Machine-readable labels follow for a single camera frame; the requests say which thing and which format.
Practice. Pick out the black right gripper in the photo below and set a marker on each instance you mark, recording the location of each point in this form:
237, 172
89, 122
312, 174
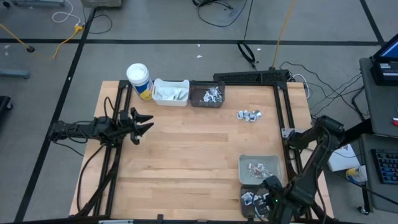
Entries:
272, 186

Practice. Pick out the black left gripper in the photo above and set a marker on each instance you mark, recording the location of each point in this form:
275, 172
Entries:
127, 124

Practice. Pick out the white bandage wrapper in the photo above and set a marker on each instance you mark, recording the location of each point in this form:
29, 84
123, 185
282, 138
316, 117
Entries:
161, 94
172, 97
173, 91

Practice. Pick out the green striped bandage wrapper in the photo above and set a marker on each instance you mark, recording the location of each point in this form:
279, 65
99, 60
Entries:
183, 94

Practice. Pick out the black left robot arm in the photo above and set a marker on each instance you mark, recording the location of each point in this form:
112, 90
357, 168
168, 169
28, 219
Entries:
84, 129

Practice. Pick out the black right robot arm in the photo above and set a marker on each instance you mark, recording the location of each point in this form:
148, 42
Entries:
323, 149

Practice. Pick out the light grey plastic bin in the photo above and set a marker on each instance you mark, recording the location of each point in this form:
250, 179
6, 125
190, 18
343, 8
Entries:
273, 160

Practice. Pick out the white plastic bin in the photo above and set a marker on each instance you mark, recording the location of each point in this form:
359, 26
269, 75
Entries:
171, 102

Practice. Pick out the dark translucent plastic bin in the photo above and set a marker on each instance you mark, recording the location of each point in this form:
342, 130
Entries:
197, 96
244, 213

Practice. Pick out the disinfectant wipes canister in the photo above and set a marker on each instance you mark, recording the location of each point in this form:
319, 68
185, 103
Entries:
138, 76
356, 175

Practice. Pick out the silver mounting plate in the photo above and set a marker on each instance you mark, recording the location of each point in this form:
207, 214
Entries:
287, 132

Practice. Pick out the white tissue box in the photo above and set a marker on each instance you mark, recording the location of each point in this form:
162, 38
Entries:
342, 161

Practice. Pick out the black desk bar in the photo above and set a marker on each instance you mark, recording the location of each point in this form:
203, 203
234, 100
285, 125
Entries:
360, 127

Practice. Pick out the black perforated bar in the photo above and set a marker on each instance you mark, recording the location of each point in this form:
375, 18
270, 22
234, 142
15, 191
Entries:
248, 76

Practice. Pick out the grey desk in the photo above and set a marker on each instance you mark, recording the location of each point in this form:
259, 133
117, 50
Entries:
385, 196
379, 105

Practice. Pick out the black keyboard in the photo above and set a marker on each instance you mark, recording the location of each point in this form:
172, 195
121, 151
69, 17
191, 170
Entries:
385, 166

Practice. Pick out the grey box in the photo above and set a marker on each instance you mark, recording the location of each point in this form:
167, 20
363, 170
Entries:
101, 2

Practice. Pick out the black round floor plug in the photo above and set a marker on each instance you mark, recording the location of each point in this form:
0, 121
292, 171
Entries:
30, 48

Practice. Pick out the grey metal foot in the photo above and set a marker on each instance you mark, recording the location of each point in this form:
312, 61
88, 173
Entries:
14, 73

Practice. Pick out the black equipment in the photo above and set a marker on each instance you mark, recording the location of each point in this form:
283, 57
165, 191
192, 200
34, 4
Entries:
3, 105

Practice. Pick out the red object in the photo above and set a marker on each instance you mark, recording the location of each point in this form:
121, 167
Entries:
395, 121

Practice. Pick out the grey metal base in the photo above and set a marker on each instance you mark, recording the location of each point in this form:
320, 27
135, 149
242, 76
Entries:
37, 2

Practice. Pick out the black laptop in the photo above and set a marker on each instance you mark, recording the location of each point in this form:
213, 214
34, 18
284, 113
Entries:
385, 73

